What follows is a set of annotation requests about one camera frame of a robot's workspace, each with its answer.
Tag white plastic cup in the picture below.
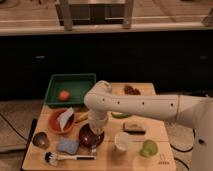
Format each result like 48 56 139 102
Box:
114 132 132 153

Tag blue sponge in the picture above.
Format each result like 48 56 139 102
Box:
56 138 79 155

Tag purple bowl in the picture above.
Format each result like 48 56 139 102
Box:
78 124 104 148

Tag orange tomato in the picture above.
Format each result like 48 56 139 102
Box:
58 90 70 101

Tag brown food pile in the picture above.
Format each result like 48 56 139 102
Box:
124 85 141 95

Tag dark scrub sponge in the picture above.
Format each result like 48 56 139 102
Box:
123 122 146 135

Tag green plastic tray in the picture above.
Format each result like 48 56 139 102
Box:
44 73 96 108

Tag orange bowl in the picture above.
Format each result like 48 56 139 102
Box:
48 108 75 135

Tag white dish brush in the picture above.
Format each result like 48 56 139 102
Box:
44 152 96 166

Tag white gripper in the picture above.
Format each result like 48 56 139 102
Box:
88 116 108 135

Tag green plastic cup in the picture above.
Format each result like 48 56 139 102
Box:
140 140 158 158

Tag green chili pepper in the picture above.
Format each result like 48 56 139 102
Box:
111 113 131 119

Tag black cable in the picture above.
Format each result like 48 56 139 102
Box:
0 112 30 144

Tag white crumpled napkin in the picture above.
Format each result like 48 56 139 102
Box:
57 107 74 131

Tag wooden chair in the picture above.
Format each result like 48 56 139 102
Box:
55 0 134 31

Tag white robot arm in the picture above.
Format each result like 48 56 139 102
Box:
84 81 213 171

